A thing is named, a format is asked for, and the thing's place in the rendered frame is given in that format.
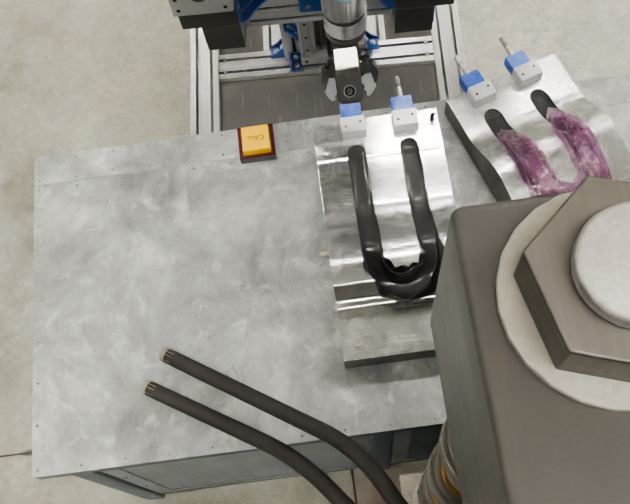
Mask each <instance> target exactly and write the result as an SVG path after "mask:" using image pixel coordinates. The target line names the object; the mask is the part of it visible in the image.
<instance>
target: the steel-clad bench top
mask: <svg viewBox="0 0 630 504"><path fill-rule="evenodd" d="M573 82H574V83H575V85H576V86H577V87H578V89H579V90H580V92H581V93H582V94H583V95H584V96H585V97H586V98H587V99H588V100H589V101H591V102H592V103H593V104H595V105H596V106H597V107H599V108H600V109H601V110H602V111H604V112H605V113H606V114H607V115H608V116H609V117H610V119H611V120H612V121H613V123H614V124H615V126H616V127H617V129H618V131H619V133H620V134H621V136H622V138H623V140H624V142H625V144H626V146H627V148H628V150H629V152H630V73H629V74H622V75H615V76H608V77H600V78H593V79H586V80H579V81H573ZM446 100H448V99H446ZM446 100H438V101H431V102H424V103H417V104H413V108H415V107H416V110H424V109H431V108H436V110H437V115H438V120H439V125H440V130H441V135H442V140H443V146H444V151H445V156H446V162H447V167H448V172H449V178H450V183H451V188H452V193H453V197H454V201H455V205H456V208H459V207H464V206H471V205H478V204H486V203H493V202H497V201H496V199H495V198H494V196H493V194H492V193H491V191H490V189H489V188H488V186H487V184H486V182H485V181H484V179H483V177H482V176H481V174H480V172H479V171H478V169H477V167H476V166H475V164H474V162H473V160H472V159H471V157H470V155H469V154H468V152H467V150H466V149H465V147H464V145H463V144H462V142H461V140H460V138H459V137H458V135H457V133H456V132H455V130H454V128H453V127H452V125H451V123H450V122H449V120H448V118H447V116H446V115H445V107H446ZM340 118H341V116H340V115H333V116H326V117H319V118H312V119H305V120H301V123H300V120H298V121H291V122H284V123H277V124H273V126H274V133H275V142H276V151H277V159H275V160H267V161H260V162H253V163H246V164H241V162H240V156H239V146H238V135H237V129H234V130H227V131H220V132H213V133H206V134H199V135H192V136H185V137H178V138H171V139H164V140H157V141H150V142H143V143H136V144H129V145H122V146H115V147H107V148H100V149H93V150H86V151H79V152H72V153H65V154H58V155H51V156H44V157H37V158H35V165H34V186H35V187H34V286H33V407H32V478H37V477H45V476H52V475H60V474H67V473H75V472H83V471H90V470H98V469H105V468H113V467H120V466H128V465H136V464H143V463H151V462H158V461H166V460H173V459H181V458H189V457H196V456H204V455H211V454H219V453H227V452H234V451H242V450H249V449H257V448H256V447H254V446H252V445H249V444H247V443H245V442H243V441H241V440H239V439H237V438H235V437H233V436H230V435H228V434H226V433H224V432H222V431H220V430H218V429H216V428H214V427H211V426H209V425H207V424H205V423H203V422H201V421H199V420H197V419H195V418H192V417H190V416H188V415H186V414H184V413H182V412H180V411H178V410H176V409H173V408H171V407H169V406H167V405H165V404H163V403H161V402H159V401H157V400H154V399H152V398H150V397H148V396H146V395H144V394H142V393H141V390H140V389H141V386H142V384H143V382H144V381H145V380H151V381H153V382H155V383H157V384H160V385H162V386H164V387H166V388H168V389H170V390H172V391H175V392H177V393H179V394H181V395H183V396H185V397H188V398H190V399H192V400H194V401H196V402H198V403H201V404H203V405H205V406H207V407H209V408H211V409H213V410H216V411H218V412H220V413H222V414H224V415H226V416H229V417H231V418H233V419H235V420H237V421H239V422H241V423H244V424H246V425H248V426H250V427H252V428H254V429H257V430H259V431H261V432H263V433H265V434H267V435H269V436H271V437H273V438H275V439H277V440H279V441H281V442H283V443H285V444H286V445H287V444H295V443H302V442H310V441H317V440H320V439H318V438H316V437H314V436H312V435H310V434H308V433H306V432H304V431H302V430H300V429H298V428H296V427H294V426H292V425H290V424H288V423H286V422H284V421H282V420H280V419H278V418H276V417H274V416H272V415H269V414H267V413H265V412H263V411H261V410H259V409H257V408H255V407H253V406H251V405H249V404H247V403H245V402H243V401H241V400H239V399H237V398H235V397H233V396H231V395H229V394H227V393H225V392H223V391H221V390H219V389H217V388H215V387H213V386H211V385H208V384H206V383H204V382H202V381H200V380H198V379H196V378H194V377H192V376H190V375H188V374H186V373H184V372H182V371H180V370H178V369H176V368H174V367H172V366H170V365H168V364H166V363H164V362H162V361H160V359H159V354H160V352H161V350H162V349H163V348H165V347H167V348H170V349H172V350H174V351H176V352H178V353H180V354H182V355H184V356H187V357H189V358H191V359H193V360H195V361H197V362H199V363H201V364H203V365H205V366H207V367H209V368H212V369H214V370H216V371H218V372H220V373H222V374H224V375H226V376H228V377H230V378H232V379H234V380H237V381H239V382H241V383H243V384H245V385H247V386H249V387H251V388H253V389H255V390H257V391H259V392H262V393H264V394H266V395H268V396H270V397H272V398H274V399H276V400H278V401H280V402H282V403H284V404H287V405H289V406H291V407H293V408H295V409H297V410H299V411H301V412H303V413H305V414H307V415H309V416H312V417H314V418H316V419H318V420H320V421H322V422H324V423H326V424H328V425H330V426H332V427H334V428H336V429H337V430H339V431H341V432H342V433H344V434H345V435H347V436H355V435H363V434H371V433H378V432H386V431H393V430H401V429H408V428H416V427H424V426H431V425H439V424H443V423H444V421H445V419H446V417H447V415H446V409H445V404H444V398H443V392H442V387H441V381H440V375H439V370H438V364H437V358H436V357H430V358H423V359H415V360H408V361H400V362H393V363H385V364H378V365H370V366H363V367H356V368H348V369H345V365H344V359H343V351H342V344H341V337H340V329H339V322H338V314H337V307H336V300H335V293H334V287H333V280H332V272H331V265H330V257H328V258H326V257H320V254H319V252H323V251H325V250H328V242H327V234H326V226H325V218H324V211H323V203H322V196H321V189H320V181H319V174H318V166H317V159H316V151H315V144H314V137H313V129H312V125H318V124H325V123H332V122H339V121H340ZM301 128H302V131H301ZM302 136H303V139H302ZM303 144H304V146H303Z"/></svg>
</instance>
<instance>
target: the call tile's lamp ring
mask: <svg viewBox="0 0 630 504"><path fill-rule="evenodd" d="M268 127H270V135H271V143H272V152H271V153H263V154H256V155H249V156H243V151H242V141H241V128H237V132H238V142H239V153H240V160H243V159H250V158H257V157H264V156H271V155H276V151H275V142H274V133H273V124H272V123H271V124H268Z"/></svg>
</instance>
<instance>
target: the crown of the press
mask: <svg viewBox="0 0 630 504"><path fill-rule="evenodd" d="M430 324H431V330H432V336H433V341H434V347H435V353H436V358H437V364H438V370H439V375H440V381H441V387H442V392H443V398H444V404H445V409H446V415H447V420H448V426H449V432H450V437H451V443H452V449H453V454H454V460H455V466H456V471H457V477H458V483H459V488H460V494H461V500H462V504H630V182H626V181H619V180H613V179H606V178H599V177H592V176H587V177H586V178H585V179H584V180H583V181H582V182H581V183H580V184H579V186H578V187H577V188H576V189H575V190H574V191H572V192H565V193H558V194H551V195H543V196H536V197H529V198H522V199H514V200H507V201H500V202H493V203H486V204H478V205H471V206H464V207H459V208H457V209H455V210H454V211H453V212H452V213H451V215H450V221H449V226H448V231H447V236H446V241H445V246H444V252H443V257H442V262H441V267H440V272H439V278H438V283H437V288H436V293H435V298H434V304H433V309H432V314H431V320H430Z"/></svg>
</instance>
